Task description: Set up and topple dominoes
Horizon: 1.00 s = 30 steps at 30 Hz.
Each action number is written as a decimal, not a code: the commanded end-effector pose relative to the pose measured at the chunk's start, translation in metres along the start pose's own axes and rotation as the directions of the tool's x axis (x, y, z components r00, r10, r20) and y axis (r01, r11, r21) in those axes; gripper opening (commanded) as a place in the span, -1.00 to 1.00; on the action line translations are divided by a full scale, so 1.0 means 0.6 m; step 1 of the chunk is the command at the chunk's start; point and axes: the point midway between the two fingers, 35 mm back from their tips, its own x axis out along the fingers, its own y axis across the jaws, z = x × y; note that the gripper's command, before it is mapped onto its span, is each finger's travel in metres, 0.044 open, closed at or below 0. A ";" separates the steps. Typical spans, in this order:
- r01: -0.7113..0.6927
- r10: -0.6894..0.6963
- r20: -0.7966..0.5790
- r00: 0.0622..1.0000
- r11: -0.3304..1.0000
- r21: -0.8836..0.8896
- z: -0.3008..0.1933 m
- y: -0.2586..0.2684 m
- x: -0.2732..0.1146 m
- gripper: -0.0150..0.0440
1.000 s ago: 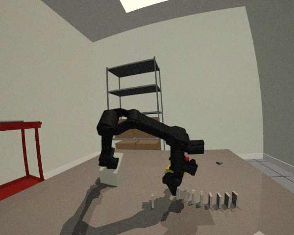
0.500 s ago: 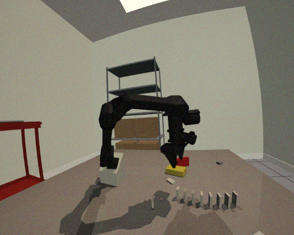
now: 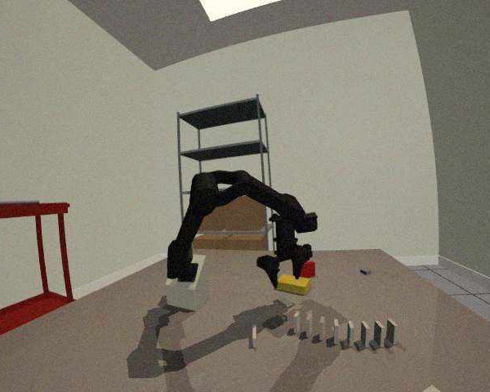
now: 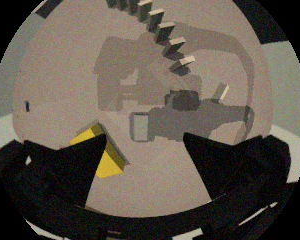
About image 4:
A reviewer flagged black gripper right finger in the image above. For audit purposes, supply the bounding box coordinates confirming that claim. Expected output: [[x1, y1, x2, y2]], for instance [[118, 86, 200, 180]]
[[182, 132, 263, 200]]

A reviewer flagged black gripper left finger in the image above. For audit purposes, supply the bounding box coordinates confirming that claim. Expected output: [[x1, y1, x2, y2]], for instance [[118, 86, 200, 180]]
[[23, 133, 107, 208]]

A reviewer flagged yellow flat block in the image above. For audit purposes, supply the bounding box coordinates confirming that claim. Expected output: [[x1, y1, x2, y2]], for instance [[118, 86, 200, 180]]
[[70, 123, 125, 177]]

